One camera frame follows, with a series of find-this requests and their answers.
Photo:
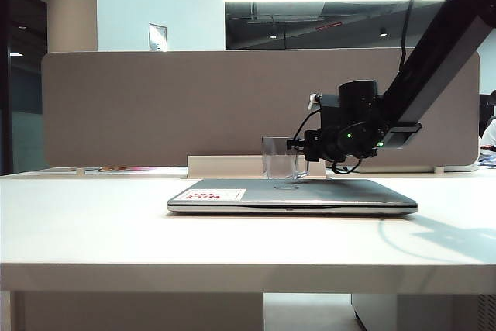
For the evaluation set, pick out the person in white shirt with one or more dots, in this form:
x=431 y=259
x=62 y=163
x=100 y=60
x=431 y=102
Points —
x=490 y=133

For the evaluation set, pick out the pink paper sheet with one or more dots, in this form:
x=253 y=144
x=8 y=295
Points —
x=141 y=169

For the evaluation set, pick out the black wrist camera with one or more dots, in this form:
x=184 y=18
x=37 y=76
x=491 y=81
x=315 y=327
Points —
x=330 y=108

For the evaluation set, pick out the white under-desk cabinet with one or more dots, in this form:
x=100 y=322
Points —
x=426 y=313

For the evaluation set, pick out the beige table support panel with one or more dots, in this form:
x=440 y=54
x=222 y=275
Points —
x=135 y=313

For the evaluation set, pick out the round black ceiling spotlight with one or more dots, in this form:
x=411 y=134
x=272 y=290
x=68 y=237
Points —
x=383 y=31

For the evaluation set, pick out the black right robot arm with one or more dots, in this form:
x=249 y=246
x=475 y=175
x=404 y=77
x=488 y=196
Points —
x=438 y=44

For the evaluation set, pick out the clear plastic water cup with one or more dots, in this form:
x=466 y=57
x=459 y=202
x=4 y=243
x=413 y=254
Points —
x=277 y=156

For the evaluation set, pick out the orange brown flat item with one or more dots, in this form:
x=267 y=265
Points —
x=112 y=169

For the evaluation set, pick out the dark glass door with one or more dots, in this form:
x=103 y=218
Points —
x=23 y=94

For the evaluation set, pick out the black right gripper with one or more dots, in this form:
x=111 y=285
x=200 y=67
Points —
x=341 y=141

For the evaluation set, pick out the blue patterned cloth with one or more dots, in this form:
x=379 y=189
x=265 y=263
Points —
x=488 y=159

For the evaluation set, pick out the grey desk divider panel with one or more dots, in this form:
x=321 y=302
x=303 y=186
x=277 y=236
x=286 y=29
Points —
x=155 y=106

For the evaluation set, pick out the silver Dell laptop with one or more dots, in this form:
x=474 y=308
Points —
x=329 y=193

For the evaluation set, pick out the white wall sign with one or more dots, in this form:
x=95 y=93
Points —
x=158 y=38

